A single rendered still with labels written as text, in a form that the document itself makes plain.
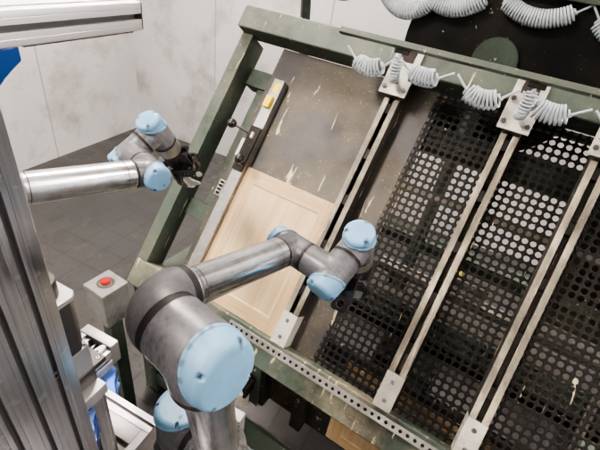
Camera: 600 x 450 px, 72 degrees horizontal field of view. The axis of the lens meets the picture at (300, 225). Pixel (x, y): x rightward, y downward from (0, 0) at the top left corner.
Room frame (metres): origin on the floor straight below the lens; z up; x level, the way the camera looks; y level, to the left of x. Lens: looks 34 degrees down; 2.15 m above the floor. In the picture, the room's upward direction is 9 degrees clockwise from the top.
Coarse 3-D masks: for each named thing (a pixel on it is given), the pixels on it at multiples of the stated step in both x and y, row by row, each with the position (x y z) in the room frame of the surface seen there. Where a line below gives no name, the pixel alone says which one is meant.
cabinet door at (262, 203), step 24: (240, 192) 1.48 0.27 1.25; (264, 192) 1.46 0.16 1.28; (288, 192) 1.43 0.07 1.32; (240, 216) 1.41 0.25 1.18; (264, 216) 1.39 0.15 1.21; (288, 216) 1.37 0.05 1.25; (312, 216) 1.34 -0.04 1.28; (216, 240) 1.36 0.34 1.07; (240, 240) 1.34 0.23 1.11; (264, 240) 1.32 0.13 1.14; (312, 240) 1.28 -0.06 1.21; (240, 288) 1.20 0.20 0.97; (264, 288) 1.19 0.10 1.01; (288, 288) 1.17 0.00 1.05; (240, 312) 1.14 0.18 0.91; (264, 312) 1.12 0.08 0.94
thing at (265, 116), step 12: (276, 96) 1.71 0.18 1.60; (264, 108) 1.69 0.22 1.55; (276, 108) 1.70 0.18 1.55; (264, 120) 1.65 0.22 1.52; (264, 132) 1.64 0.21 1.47; (252, 156) 1.57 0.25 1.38; (228, 180) 1.51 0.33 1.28; (240, 180) 1.51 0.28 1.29; (228, 192) 1.47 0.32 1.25; (216, 204) 1.45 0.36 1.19; (228, 204) 1.45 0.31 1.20; (216, 216) 1.41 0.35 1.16; (204, 228) 1.39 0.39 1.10; (216, 228) 1.38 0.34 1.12; (204, 240) 1.35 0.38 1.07; (204, 252) 1.32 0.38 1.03; (192, 264) 1.29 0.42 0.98
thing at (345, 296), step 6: (354, 276) 0.81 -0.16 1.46; (360, 276) 0.81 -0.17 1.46; (348, 282) 0.80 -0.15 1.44; (354, 282) 0.80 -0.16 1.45; (348, 288) 0.79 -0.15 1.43; (354, 288) 0.79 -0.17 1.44; (342, 294) 0.79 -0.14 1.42; (348, 294) 0.79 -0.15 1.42; (336, 300) 0.78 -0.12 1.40; (342, 300) 0.78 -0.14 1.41; (348, 300) 0.78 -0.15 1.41; (336, 306) 0.77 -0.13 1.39; (342, 306) 0.77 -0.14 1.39; (348, 306) 0.77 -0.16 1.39; (342, 312) 0.76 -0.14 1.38
